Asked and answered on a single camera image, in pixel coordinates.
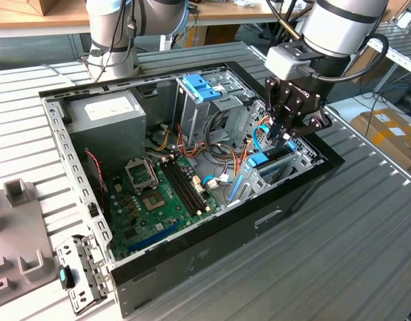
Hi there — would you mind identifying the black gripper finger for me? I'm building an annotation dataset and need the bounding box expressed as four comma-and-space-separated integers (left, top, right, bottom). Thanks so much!
280, 109, 333, 144
264, 76, 289, 144

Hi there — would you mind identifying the light blue data wire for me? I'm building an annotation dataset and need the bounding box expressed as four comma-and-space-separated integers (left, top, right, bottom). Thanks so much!
253, 124, 276, 153

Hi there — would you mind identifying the hard disk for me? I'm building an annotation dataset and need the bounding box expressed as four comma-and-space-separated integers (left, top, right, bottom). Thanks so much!
227, 140, 299, 204

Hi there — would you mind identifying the grey metal disk bay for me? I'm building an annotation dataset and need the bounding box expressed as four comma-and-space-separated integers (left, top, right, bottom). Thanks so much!
224, 140, 325, 207

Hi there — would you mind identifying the cardboard box with labels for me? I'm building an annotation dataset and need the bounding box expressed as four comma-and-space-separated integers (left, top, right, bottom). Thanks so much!
351, 108, 411, 175

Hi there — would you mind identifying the blue drive cage latch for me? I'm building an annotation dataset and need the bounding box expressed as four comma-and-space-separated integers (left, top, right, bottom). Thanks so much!
183, 74, 224, 103

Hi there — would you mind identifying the grey metal drive cage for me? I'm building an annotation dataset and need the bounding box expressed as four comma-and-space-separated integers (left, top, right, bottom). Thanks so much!
174, 72, 256, 150

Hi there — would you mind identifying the black RAM slot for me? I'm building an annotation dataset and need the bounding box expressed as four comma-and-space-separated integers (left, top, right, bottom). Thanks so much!
165, 162, 197, 215
160, 163, 193, 217
174, 160, 206, 213
169, 161, 201, 215

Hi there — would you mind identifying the black open PC case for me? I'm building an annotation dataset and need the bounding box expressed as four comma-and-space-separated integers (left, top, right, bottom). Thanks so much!
37, 60, 346, 318

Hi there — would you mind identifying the metal socket cover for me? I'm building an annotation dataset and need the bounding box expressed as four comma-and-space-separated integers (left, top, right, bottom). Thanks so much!
124, 156, 159, 192

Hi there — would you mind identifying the green motherboard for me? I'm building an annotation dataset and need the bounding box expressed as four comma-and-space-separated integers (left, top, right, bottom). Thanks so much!
106, 155, 223, 263

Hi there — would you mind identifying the CPU socket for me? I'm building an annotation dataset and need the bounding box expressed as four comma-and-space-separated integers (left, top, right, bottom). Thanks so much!
141, 189, 168, 214

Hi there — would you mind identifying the grey power supply unit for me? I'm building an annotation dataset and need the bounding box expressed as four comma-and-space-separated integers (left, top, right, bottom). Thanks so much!
66, 90, 148, 165

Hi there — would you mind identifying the blue expansion slot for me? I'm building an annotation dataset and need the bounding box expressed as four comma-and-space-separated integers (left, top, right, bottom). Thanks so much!
127, 219, 183, 255

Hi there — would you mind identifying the black case fan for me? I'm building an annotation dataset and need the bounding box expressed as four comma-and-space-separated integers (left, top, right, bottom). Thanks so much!
81, 146, 111, 221

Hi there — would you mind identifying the long wooden desk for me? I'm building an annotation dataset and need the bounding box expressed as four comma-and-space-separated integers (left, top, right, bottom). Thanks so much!
0, 0, 313, 37

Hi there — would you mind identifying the brown wooden box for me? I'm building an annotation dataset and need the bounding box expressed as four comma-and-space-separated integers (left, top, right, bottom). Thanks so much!
24, 0, 59, 17

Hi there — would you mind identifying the grey parts rack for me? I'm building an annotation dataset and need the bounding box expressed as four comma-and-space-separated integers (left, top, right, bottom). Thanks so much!
0, 179, 58, 310

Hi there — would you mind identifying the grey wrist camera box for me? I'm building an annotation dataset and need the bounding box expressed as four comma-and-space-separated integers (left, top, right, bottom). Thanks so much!
264, 45, 313, 81

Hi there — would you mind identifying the orange red wire bundle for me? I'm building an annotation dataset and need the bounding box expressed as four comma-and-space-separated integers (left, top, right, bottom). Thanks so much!
176, 122, 207, 158
234, 138, 252, 177

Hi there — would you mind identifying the black cable bundle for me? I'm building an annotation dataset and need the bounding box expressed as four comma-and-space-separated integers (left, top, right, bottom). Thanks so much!
204, 112, 233, 161

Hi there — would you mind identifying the blue wire white plug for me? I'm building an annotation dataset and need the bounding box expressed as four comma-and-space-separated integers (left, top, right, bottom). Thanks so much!
202, 174, 234, 192

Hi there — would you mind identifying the metal frame slat table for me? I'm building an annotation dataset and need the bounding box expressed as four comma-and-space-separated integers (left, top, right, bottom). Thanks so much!
325, 23, 411, 98

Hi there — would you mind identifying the yellow wire bundle white plug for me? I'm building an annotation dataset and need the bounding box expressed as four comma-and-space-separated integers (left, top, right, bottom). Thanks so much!
153, 122, 172, 152

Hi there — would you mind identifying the thin wire locking lever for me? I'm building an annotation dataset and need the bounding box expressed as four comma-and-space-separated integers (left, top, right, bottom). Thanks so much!
147, 157, 159, 187

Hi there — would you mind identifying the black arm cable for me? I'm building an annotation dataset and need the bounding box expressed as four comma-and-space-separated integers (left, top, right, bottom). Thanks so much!
78, 0, 139, 84

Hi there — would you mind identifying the red black twisted wire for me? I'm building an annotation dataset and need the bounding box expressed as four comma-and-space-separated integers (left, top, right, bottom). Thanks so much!
84, 149, 108, 218

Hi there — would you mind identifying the grey slotted metal bracket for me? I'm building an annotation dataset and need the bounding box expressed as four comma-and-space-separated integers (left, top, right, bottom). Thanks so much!
54, 233, 113, 316

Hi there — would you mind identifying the black blue bracket latch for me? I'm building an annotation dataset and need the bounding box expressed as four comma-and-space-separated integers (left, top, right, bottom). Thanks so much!
57, 264, 76, 290

